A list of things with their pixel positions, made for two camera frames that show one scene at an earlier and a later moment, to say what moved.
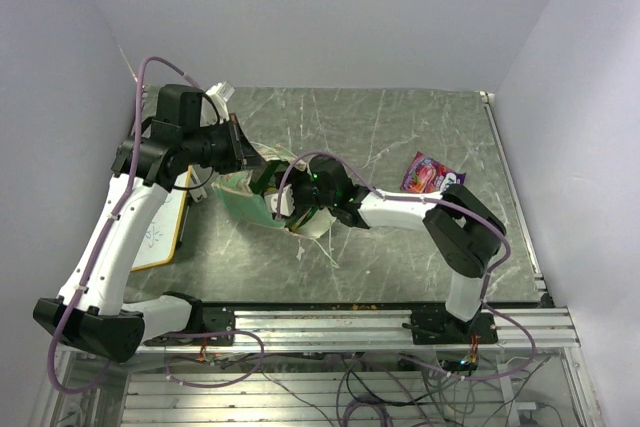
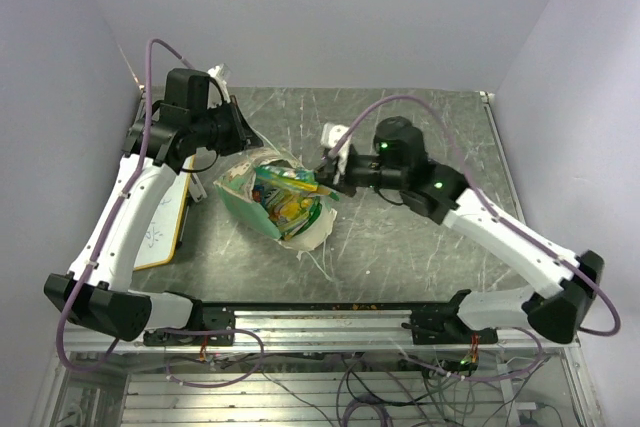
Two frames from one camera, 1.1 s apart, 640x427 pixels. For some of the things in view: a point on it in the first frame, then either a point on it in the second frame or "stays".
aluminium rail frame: [273, 330] stays
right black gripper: [298, 174] -> [327, 175]
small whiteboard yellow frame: [161, 242] stays
